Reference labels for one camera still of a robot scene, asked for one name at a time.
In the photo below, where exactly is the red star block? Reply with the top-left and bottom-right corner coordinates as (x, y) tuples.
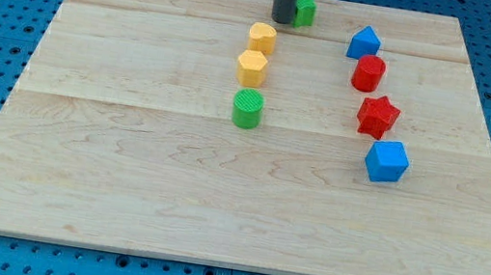
(357, 96), (400, 140)

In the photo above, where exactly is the blue triangle block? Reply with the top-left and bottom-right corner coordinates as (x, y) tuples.
(345, 26), (381, 60)

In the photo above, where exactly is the yellow heart block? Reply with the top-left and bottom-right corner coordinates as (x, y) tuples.
(246, 22), (278, 55)

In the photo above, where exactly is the yellow hexagon block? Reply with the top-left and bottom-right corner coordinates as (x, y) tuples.
(236, 50), (268, 88)

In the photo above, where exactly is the green star block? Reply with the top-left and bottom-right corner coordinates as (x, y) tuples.
(292, 0), (316, 28)

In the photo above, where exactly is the green cylinder block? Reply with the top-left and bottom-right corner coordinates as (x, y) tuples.
(232, 88), (264, 129)

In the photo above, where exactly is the blue cube block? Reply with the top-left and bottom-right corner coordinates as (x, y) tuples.
(365, 140), (410, 182)

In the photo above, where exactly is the red cylinder block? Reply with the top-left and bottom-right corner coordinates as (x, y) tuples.
(351, 54), (387, 93)

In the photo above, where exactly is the light wooden board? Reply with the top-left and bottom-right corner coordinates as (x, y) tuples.
(0, 0), (491, 275)

